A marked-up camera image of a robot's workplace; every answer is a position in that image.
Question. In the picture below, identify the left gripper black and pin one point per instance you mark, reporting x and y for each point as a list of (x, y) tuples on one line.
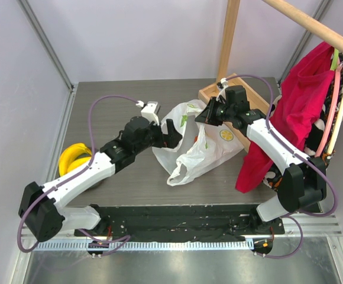
[(169, 140)]

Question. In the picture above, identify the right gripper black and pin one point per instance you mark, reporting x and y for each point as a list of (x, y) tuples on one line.
[(210, 110)]

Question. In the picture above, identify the white plastic bag lemon print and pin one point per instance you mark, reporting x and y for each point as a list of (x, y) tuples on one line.
[(189, 160)]

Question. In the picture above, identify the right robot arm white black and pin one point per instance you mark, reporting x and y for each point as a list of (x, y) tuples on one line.
[(303, 178)]

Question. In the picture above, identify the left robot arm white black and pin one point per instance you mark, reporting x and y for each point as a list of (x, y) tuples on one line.
[(44, 208)]

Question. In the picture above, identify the black patterned garment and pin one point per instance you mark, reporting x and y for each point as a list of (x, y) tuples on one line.
[(314, 138)]

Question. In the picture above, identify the magenta shirt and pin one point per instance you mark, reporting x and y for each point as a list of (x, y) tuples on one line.
[(303, 94)]

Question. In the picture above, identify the yellow banana bunch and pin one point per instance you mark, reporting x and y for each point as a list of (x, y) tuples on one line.
[(73, 157)]

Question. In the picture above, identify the pink hanger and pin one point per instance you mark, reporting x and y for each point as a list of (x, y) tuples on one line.
[(332, 109)]

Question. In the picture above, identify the green hanger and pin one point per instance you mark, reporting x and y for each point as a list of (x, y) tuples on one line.
[(335, 59)]

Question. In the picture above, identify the wooden clothes rack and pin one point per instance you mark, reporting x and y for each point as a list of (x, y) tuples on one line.
[(265, 43)]

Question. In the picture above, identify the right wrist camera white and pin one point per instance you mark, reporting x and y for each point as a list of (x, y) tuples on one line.
[(221, 86)]

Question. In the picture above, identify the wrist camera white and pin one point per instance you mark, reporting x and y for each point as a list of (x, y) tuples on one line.
[(221, 86), (149, 111)]

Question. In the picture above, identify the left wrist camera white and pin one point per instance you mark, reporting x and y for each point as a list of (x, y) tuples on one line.
[(149, 111)]

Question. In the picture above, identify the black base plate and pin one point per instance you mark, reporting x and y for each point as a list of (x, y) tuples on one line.
[(185, 223)]

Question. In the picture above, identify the white cable duct strip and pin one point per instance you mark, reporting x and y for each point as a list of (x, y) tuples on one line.
[(89, 245)]

